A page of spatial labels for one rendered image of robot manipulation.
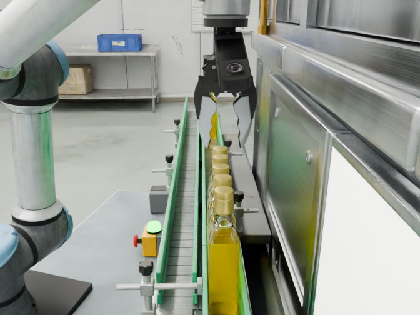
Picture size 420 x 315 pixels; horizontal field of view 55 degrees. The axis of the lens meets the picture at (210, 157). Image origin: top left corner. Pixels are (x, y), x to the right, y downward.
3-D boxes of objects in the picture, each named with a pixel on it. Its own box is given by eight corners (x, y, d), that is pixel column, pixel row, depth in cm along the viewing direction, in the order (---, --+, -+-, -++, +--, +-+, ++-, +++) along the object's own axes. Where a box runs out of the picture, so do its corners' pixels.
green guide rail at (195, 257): (197, 304, 84) (197, 272, 81) (192, 304, 84) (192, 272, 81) (200, 108, 248) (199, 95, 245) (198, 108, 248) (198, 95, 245)
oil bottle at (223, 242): (237, 325, 79) (240, 230, 72) (209, 325, 79) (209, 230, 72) (234, 305, 85) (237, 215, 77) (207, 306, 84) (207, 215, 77)
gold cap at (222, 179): (232, 201, 77) (232, 180, 76) (214, 201, 77) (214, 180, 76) (231, 193, 81) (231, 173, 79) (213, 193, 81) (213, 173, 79)
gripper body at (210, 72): (243, 87, 73) (245, 17, 69) (249, 97, 65) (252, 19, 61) (201, 88, 73) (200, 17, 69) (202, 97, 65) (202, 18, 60)
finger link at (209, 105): (207, 139, 74) (219, 90, 71) (209, 150, 69) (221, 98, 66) (190, 135, 74) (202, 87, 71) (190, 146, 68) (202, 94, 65)
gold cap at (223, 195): (234, 215, 72) (234, 193, 70) (214, 215, 72) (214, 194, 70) (232, 206, 75) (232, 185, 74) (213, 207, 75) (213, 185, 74)
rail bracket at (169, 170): (174, 194, 136) (172, 157, 131) (152, 194, 136) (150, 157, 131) (175, 189, 140) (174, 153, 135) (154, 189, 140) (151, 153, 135)
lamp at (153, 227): (160, 234, 121) (160, 225, 120) (145, 234, 121) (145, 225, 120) (162, 227, 126) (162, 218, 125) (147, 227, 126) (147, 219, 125)
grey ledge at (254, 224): (270, 264, 114) (272, 229, 110) (239, 264, 114) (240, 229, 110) (239, 151, 203) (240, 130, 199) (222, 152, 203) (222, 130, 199)
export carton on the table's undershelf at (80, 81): (44, 94, 602) (40, 67, 588) (57, 89, 643) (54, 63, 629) (85, 95, 598) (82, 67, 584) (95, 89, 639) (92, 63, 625)
